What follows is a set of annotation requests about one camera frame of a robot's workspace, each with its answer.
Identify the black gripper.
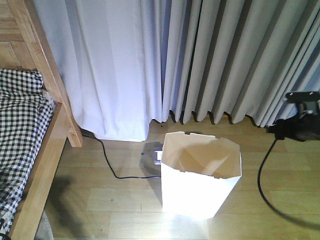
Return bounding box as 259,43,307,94
266,91,320,142

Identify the round grey rug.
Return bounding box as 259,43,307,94
34,211,54,240

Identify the black power cord on floor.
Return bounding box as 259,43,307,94
81,127,162,180

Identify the white curtain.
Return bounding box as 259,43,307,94
34,0,320,142

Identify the wooden bed frame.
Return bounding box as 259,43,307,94
0,0,83,240

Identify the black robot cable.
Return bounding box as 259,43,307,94
257,138,320,235

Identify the black white checkered bedding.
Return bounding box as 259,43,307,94
0,68,54,235

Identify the white floor power strip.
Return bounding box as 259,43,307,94
154,146,163,165

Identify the white plastic trash bin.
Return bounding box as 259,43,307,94
161,131,242,220

